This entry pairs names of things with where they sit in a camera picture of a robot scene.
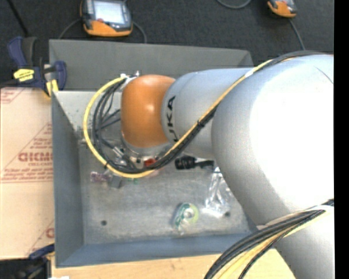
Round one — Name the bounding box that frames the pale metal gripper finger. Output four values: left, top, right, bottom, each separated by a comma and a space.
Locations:
109, 174, 124, 189
90, 171, 111, 184

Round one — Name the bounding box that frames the grey metal bin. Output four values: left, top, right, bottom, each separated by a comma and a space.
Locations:
48, 39, 256, 269

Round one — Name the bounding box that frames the green and clear round object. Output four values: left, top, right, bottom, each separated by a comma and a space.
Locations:
172, 202, 200, 233

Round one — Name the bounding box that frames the brown cardboard board, red print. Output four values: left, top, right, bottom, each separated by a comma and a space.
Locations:
0, 87, 56, 262

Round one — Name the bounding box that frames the clear crinkled plastic packet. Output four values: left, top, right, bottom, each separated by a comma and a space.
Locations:
204, 169, 234, 218

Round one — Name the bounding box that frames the black cylinder on white bracket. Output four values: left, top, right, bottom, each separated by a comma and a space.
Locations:
174, 155, 215, 171

